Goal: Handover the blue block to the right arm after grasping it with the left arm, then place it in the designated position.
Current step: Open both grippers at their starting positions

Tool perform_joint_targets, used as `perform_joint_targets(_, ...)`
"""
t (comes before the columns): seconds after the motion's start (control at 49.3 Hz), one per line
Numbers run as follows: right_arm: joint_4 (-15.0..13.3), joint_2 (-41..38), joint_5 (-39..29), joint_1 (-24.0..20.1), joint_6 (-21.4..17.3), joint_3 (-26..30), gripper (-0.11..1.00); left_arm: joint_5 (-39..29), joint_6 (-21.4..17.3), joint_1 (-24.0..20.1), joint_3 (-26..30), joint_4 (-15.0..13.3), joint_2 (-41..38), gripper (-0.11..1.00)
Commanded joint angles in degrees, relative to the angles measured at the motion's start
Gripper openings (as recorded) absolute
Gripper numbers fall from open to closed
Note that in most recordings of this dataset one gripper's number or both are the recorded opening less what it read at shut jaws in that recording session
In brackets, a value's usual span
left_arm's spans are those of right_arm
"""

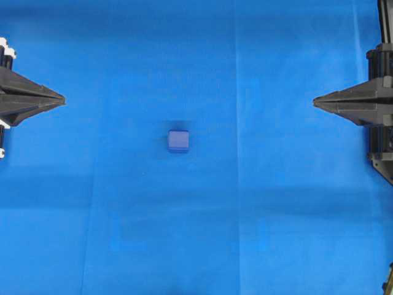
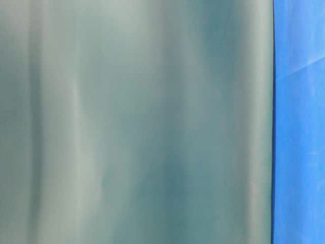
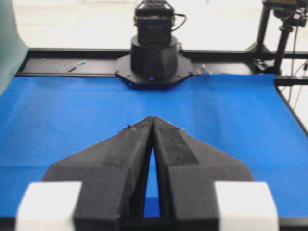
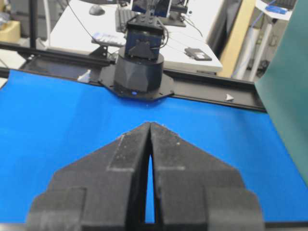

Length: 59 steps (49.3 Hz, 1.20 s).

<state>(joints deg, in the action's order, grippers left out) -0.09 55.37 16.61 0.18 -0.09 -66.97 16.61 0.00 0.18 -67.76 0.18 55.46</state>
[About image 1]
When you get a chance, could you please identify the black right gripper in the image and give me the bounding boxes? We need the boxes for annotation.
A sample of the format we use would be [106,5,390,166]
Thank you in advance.
[313,42,393,185]

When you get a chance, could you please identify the left gripper white brackets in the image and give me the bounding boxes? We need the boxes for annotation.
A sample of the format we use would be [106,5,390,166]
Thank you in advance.
[0,37,67,159]

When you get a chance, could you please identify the blue cube block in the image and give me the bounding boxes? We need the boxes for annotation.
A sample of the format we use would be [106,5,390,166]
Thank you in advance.
[167,130,190,152]

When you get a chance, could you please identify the blue table mat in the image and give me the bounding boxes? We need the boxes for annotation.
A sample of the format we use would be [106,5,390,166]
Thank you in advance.
[1,1,392,294]

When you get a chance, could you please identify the black aluminium frame rail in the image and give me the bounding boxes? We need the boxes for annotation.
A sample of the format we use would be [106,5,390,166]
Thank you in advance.
[378,0,393,44]

